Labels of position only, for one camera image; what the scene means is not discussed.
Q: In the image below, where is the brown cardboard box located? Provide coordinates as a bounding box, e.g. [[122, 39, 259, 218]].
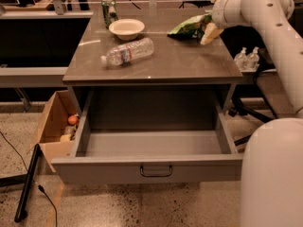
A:
[[31, 90, 76, 172]]

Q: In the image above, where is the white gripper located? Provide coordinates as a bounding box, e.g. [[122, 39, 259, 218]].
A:
[[201, 0, 249, 45]]

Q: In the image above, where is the clear plastic water bottle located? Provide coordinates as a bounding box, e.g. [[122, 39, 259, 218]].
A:
[[100, 38, 154, 66]]

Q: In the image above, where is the orange fruit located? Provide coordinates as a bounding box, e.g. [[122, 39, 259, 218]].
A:
[[67, 115, 79, 126]]

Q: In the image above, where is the white paper bowl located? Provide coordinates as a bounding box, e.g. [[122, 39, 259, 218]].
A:
[[109, 19, 145, 41]]

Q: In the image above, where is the grey cabinet with top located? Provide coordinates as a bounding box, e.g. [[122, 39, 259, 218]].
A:
[[62, 8, 243, 115]]

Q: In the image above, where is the black floor stand leg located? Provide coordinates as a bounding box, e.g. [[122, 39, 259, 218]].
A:
[[14, 144, 41, 223]]

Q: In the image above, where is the green soda can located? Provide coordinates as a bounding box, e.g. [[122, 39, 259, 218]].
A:
[[101, 0, 118, 27]]

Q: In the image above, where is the black floor cable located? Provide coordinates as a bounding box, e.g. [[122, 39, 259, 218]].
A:
[[0, 130, 59, 227]]

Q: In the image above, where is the right clear pump bottle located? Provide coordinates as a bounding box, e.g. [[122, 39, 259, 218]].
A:
[[246, 46, 259, 69]]

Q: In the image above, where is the left clear pump bottle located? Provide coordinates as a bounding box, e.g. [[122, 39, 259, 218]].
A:
[[234, 47, 247, 69]]

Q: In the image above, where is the black drawer handle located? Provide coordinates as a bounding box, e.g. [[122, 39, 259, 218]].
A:
[[140, 166, 172, 178]]

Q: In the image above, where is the green rice chip bag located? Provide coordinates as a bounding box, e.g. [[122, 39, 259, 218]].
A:
[[168, 13, 212, 39]]

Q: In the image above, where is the black office chair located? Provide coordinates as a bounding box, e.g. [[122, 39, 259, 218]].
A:
[[228, 64, 276, 147]]

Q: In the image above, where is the open grey top drawer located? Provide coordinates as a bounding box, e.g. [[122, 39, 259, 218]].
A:
[[52, 90, 242, 184]]

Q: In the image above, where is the clear pump bottle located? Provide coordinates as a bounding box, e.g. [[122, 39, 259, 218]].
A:
[[234, 47, 247, 69], [246, 46, 259, 69]]

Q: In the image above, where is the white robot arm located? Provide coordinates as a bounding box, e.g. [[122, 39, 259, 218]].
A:
[[210, 0, 303, 227]]

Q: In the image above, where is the yellow item in box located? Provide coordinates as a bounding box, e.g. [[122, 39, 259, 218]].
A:
[[60, 134, 72, 142]]

